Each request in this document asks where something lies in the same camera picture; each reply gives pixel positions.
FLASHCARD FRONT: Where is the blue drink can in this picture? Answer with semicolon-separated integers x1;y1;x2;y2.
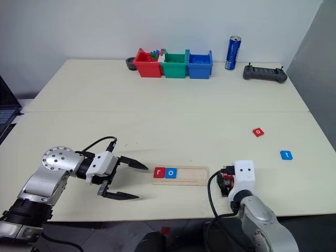
224;35;243;71

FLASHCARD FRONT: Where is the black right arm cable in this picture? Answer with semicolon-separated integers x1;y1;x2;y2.
203;167;241;252

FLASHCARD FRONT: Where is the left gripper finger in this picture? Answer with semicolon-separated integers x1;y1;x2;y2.
119;155;150;172
97;180;140;201

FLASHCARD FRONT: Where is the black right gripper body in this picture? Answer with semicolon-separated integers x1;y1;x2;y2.
216;167;235;198

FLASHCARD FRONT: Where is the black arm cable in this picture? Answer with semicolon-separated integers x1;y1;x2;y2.
75;136;118;159
203;167;241;252

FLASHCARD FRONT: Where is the black round holder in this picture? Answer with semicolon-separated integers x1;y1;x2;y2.
125;57;138;71

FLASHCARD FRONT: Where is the green plastic bin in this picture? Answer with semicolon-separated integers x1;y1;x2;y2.
160;48;190;79

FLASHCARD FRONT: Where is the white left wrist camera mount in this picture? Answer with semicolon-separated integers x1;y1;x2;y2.
85;151;118;186

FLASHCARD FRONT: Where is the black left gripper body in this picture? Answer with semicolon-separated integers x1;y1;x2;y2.
88;156;122;186

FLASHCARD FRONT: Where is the red plastic bin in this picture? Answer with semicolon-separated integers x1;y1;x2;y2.
132;47;163;79

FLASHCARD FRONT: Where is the grey handheld controller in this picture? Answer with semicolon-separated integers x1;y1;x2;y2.
242;62;288;85

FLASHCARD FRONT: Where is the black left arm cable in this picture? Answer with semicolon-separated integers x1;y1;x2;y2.
75;136;118;159

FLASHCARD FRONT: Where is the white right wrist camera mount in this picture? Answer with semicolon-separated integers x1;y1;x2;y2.
227;160;257;203

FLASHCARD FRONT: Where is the wooden letter tray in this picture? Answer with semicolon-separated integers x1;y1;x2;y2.
151;165;210;187

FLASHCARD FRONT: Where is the blue plastic bin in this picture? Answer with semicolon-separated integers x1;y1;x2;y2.
187;50;213;80

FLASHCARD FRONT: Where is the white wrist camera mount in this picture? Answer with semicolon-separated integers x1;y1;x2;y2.
227;160;257;203
85;151;118;186

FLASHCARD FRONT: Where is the dark laptop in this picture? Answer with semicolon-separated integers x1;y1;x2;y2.
0;76;23;133

